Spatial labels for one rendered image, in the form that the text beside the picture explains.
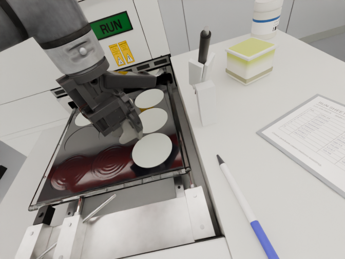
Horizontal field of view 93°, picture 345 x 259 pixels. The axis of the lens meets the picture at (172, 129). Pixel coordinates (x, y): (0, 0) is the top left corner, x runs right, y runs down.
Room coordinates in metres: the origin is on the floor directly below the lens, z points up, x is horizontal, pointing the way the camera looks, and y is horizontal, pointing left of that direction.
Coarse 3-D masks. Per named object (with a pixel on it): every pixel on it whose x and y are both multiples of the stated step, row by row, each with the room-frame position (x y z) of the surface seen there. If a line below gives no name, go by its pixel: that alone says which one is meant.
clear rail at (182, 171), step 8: (184, 168) 0.18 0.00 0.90; (160, 176) 0.18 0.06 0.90; (168, 176) 0.17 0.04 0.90; (120, 184) 0.19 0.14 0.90; (128, 184) 0.18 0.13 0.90; (136, 184) 0.18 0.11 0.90; (88, 192) 0.20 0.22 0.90; (96, 192) 0.19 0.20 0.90; (104, 192) 0.19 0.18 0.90; (56, 200) 0.20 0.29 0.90; (64, 200) 0.20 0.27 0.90; (72, 200) 0.19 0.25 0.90; (32, 208) 0.21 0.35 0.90
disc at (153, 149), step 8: (144, 136) 0.30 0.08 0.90; (152, 136) 0.29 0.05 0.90; (160, 136) 0.29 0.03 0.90; (136, 144) 0.29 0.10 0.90; (144, 144) 0.28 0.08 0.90; (152, 144) 0.27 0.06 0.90; (160, 144) 0.26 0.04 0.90; (168, 144) 0.25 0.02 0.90; (136, 152) 0.26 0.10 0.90; (144, 152) 0.25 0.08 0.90; (152, 152) 0.25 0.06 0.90; (160, 152) 0.24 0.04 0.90; (168, 152) 0.23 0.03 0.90; (136, 160) 0.24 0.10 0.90; (144, 160) 0.23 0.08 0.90; (152, 160) 0.22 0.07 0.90; (160, 160) 0.22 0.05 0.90
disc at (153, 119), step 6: (150, 108) 0.41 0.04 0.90; (156, 108) 0.40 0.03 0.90; (144, 114) 0.39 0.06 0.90; (150, 114) 0.38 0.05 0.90; (156, 114) 0.38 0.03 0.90; (162, 114) 0.37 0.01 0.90; (144, 120) 0.37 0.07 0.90; (150, 120) 0.36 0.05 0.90; (156, 120) 0.35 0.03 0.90; (162, 120) 0.34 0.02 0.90; (144, 126) 0.34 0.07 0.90; (150, 126) 0.33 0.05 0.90; (156, 126) 0.33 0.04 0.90; (144, 132) 0.32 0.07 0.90; (150, 132) 0.31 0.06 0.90
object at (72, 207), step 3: (75, 201) 0.22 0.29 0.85; (69, 204) 0.22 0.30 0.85; (72, 204) 0.21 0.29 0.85; (75, 204) 0.21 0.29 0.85; (69, 207) 0.21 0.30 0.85; (72, 207) 0.21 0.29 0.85; (75, 207) 0.21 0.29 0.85; (69, 210) 0.20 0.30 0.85; (72, 210) 0.20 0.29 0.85; (75, 210) 0.20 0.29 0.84; (81, 210) 0.21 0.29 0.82; (66, 213) 0.20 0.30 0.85; (69, 213) 0.19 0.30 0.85; (72, 213) 0.19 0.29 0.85; (66, 216) 0.19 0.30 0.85; (69, 216) 0.19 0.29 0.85
